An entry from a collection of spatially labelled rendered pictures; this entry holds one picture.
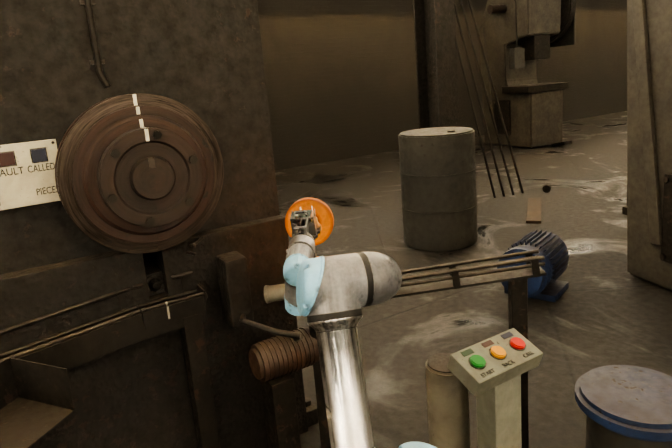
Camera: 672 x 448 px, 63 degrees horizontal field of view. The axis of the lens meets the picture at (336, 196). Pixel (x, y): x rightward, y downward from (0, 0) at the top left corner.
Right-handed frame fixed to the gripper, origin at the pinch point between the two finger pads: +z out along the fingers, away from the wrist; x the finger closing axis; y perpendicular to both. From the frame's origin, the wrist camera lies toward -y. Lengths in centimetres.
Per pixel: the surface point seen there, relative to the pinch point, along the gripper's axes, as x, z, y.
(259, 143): 17.8, 27.2, 15.7
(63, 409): 58, -60, -15
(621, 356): -126, 41, -109
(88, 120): 55, -12, 42
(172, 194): 36.1, -14.0, 18.4
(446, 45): -97, 397, -43
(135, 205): 45, -20, 19
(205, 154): 28.6, 0.1, 24.1
